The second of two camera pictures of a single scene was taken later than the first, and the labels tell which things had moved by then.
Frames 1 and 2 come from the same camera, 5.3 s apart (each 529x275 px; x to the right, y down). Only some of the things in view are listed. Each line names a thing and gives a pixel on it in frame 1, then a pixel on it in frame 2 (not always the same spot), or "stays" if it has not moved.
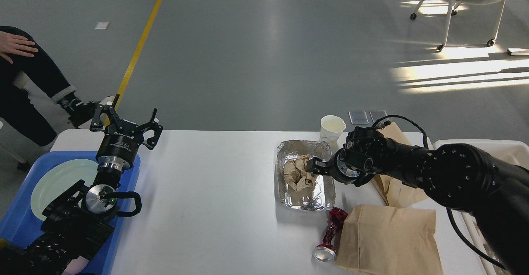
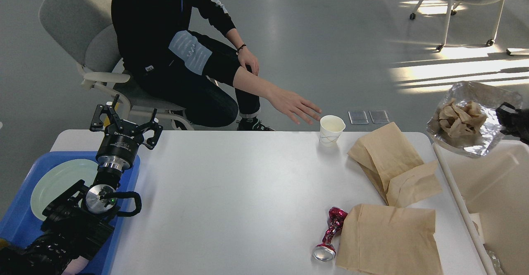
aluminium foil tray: x=319 y=195 to x=465 y=120
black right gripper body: x=345 y=173 to x=520 y=125
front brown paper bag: x=380 y=240 stays
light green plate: x=58 y=179 stays
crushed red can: x=326 y=251 stays
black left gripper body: x=118 y=147 stays
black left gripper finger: x=96 y=125 stays
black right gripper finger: x=317 y=161 to x=507 y=114
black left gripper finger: x=151 y=142 stays
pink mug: x=75 y=266 stays
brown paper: x=295 y=174 to x=461 y=121
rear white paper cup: x=331 y=127 stays
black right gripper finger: x=318 y=167 to x=514 y=132
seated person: x=18 y=54 to x=197 y=72
